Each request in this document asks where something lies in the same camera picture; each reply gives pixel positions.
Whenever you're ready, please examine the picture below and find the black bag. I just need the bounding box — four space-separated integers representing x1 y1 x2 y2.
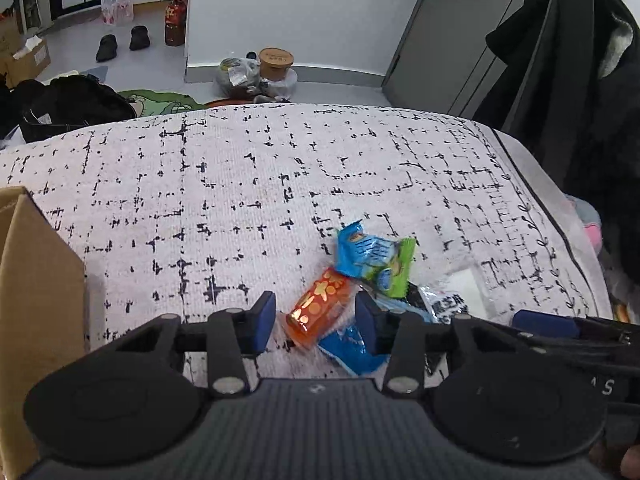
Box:
9 75 139 144

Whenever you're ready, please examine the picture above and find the person's right hand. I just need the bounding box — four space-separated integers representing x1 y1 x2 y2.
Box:
589 440 640 480

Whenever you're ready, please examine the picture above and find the orange snack packet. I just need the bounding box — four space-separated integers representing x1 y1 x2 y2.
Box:
279 267 359 351

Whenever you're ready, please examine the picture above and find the blue and green snack packet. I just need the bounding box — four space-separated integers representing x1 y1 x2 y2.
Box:
333 219 419 299

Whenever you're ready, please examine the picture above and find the plain blue snack packet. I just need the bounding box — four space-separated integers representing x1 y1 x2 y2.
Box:
318 296 435 378

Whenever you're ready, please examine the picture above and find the brown paper bowl with lid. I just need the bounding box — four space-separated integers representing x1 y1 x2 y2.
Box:
258 46 294 81

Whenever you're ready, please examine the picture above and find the black coat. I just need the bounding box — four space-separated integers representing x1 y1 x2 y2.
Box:
472 0 640 198

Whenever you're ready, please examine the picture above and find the cooking oil bottle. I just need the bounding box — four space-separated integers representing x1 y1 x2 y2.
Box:
164 0 187 47

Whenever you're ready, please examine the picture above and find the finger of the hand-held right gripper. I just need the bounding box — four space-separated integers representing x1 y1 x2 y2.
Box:
511 309 582 340

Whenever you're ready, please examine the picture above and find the grey cabinet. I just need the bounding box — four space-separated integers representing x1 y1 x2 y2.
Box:
382 0 571 117

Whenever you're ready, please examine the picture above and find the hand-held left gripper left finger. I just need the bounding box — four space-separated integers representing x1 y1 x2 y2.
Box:
115 290 277 399

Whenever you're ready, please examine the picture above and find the white black-patterned blanket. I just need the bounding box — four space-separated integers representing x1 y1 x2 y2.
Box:
0 102 615 381

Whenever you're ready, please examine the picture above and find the brown cardboard box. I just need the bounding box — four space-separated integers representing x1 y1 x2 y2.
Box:
0 186 88 480

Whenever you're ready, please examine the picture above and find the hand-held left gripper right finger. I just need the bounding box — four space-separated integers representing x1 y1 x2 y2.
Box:
353 290 512 397

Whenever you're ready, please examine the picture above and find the small cardboard box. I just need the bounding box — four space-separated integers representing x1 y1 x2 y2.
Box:
0 36 52 88

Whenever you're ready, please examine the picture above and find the wrapped pack of bottles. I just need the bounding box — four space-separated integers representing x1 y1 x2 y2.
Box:
101 0 135 26

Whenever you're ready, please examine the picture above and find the green floor mat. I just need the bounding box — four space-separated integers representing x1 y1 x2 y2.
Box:
118 88 207 121

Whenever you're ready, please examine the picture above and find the black and white snack packet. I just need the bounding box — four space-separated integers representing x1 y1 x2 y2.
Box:
406 269 487 328

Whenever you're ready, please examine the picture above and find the pink and grey plush toy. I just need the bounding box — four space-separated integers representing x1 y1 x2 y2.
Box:
567 194 604 252

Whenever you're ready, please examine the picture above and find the black shoe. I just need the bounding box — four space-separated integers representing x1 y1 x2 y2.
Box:
129 24 151 52
95 34 120 63

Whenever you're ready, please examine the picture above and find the clear plastic bag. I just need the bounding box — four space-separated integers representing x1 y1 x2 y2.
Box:
215 56 299 104

